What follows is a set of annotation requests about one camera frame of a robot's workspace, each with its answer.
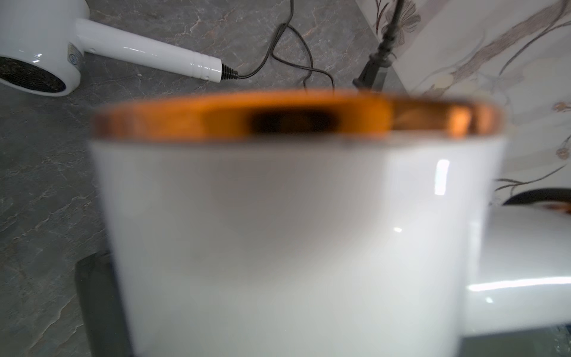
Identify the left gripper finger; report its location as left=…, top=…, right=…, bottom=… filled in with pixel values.
left=74, top=251, right=134, bottom=357

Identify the white hair dryer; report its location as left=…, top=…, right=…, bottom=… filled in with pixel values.
left=89, top=91, right=570, bottom=356
left=1, top=1, right=237, bottom=97

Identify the black cord of far dryer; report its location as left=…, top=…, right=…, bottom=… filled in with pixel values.
left=233, top=0, right=407, bottom=92

